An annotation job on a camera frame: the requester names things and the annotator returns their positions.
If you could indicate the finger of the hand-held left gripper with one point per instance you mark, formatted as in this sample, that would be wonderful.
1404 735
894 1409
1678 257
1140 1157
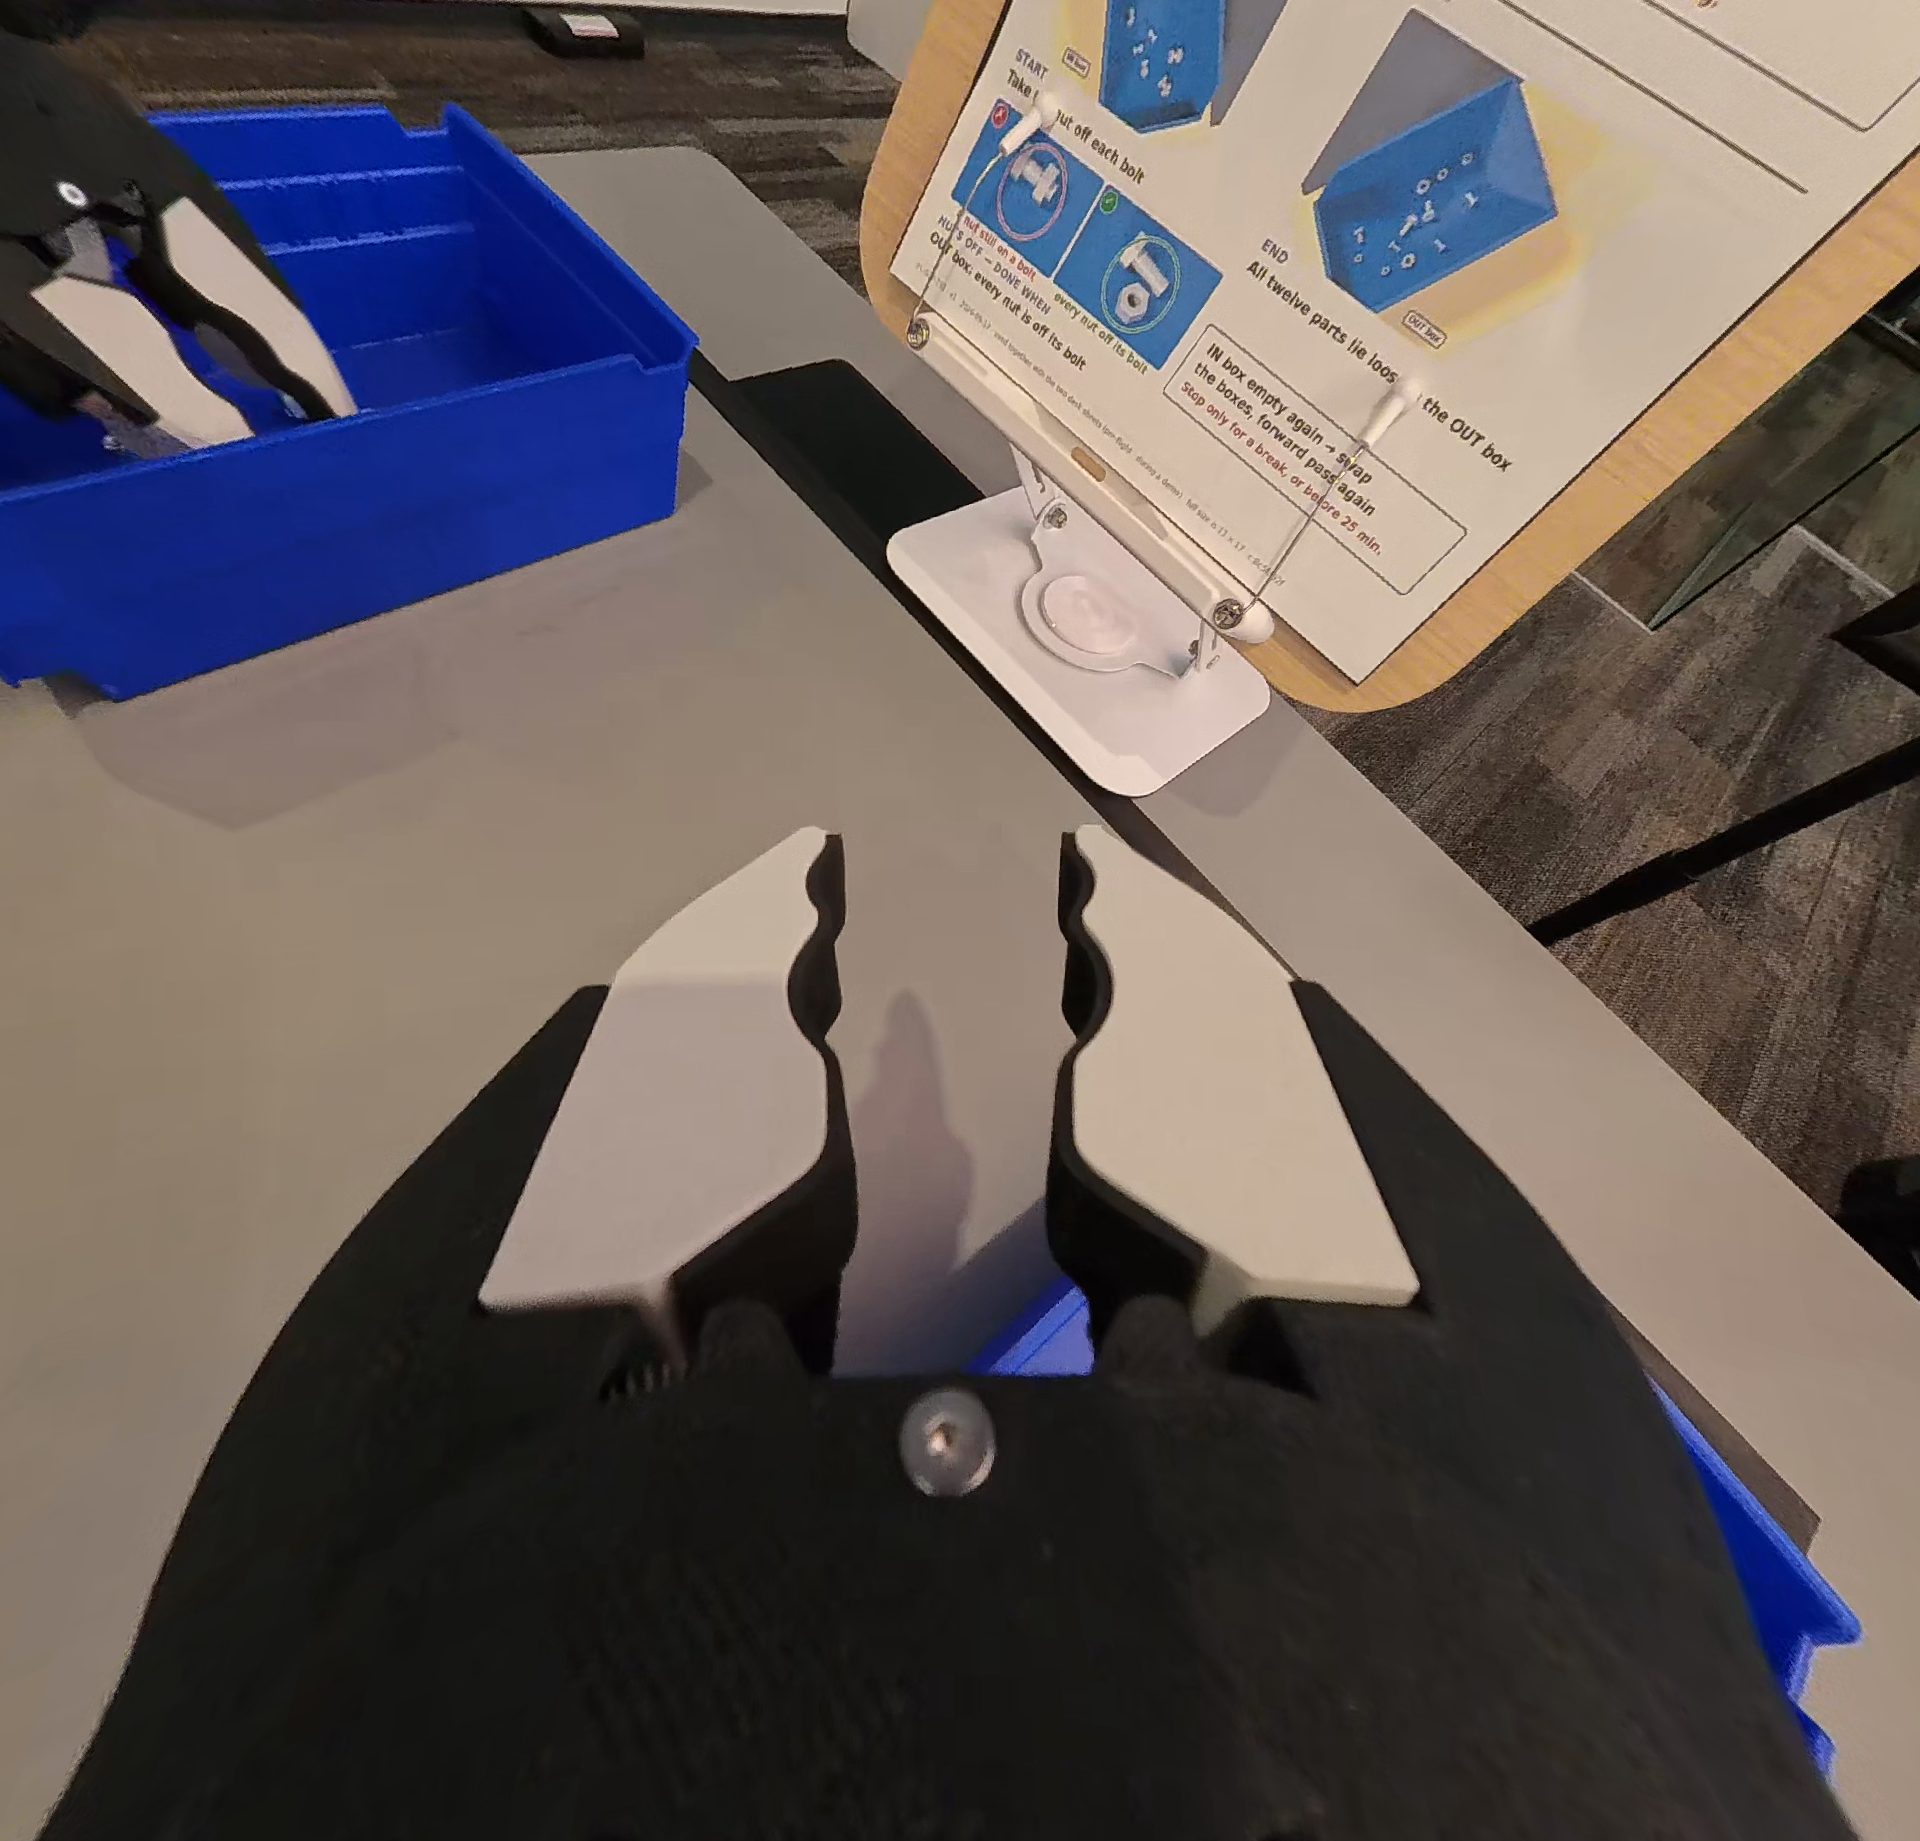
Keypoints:
225 273
127 356

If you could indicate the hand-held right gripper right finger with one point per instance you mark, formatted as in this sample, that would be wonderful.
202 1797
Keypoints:
1231 1137

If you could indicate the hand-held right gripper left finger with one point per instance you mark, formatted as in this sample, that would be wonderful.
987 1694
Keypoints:
675 1121

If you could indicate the blue plastic bin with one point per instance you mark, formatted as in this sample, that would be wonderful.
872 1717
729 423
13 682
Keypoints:
1036 1338
451 492

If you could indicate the white board stand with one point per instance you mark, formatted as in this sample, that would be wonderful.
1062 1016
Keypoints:
1140 732

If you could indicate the black floor device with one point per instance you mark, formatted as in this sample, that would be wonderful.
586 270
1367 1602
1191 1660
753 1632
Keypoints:
586 34

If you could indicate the black pole stand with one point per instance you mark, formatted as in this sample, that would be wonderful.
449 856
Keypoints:
1726 836

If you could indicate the wooden display board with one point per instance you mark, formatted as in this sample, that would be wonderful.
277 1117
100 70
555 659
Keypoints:
937 116

